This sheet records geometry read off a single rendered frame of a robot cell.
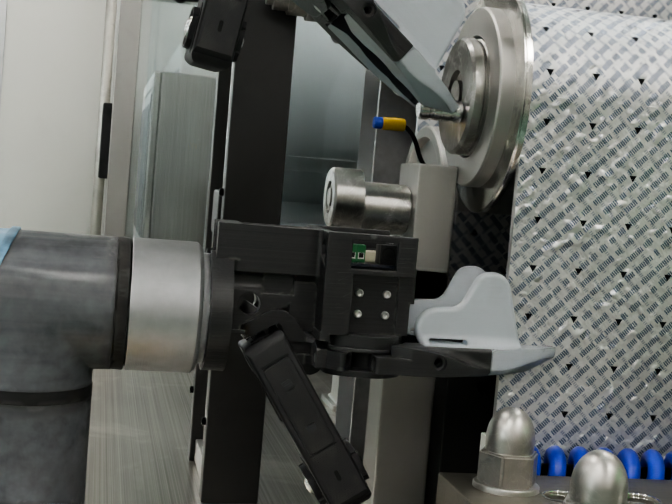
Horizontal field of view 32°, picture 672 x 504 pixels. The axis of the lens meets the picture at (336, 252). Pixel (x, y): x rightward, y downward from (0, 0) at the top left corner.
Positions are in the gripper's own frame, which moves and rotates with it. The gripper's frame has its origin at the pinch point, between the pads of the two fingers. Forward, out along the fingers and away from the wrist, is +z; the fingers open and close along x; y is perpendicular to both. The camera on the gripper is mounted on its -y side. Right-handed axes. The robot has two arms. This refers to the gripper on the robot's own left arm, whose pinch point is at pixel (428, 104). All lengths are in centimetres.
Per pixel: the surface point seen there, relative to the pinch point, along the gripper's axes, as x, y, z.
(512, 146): -4.5, 0.9, 4.7
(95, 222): 537, -42, 12
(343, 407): 36.9, -17.7, 20.8
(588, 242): -4.6, 0.2, 12.2
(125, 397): 73, -36, 11
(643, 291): -4.6, 0.6, 17.0
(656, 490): -10.9, -8.3, 23.0
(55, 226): 552, -59, -1
